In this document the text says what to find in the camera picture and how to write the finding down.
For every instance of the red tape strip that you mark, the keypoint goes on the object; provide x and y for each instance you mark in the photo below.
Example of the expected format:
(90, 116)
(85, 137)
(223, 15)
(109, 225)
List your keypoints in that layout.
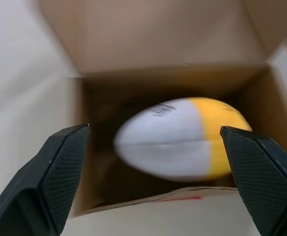
(195, 197)

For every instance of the brown cardboard box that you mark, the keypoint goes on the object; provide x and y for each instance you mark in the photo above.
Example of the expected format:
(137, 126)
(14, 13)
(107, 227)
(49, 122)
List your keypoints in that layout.
(158, 37)

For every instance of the yellow and white oval item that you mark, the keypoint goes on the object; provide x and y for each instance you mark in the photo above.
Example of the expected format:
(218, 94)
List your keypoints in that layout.
(170, 137)

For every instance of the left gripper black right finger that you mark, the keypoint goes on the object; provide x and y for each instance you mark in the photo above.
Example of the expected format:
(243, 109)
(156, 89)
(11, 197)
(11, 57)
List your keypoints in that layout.
(268, 182)

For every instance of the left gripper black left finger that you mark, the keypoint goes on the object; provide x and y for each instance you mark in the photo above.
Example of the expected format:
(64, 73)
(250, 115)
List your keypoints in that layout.
(35, 186)

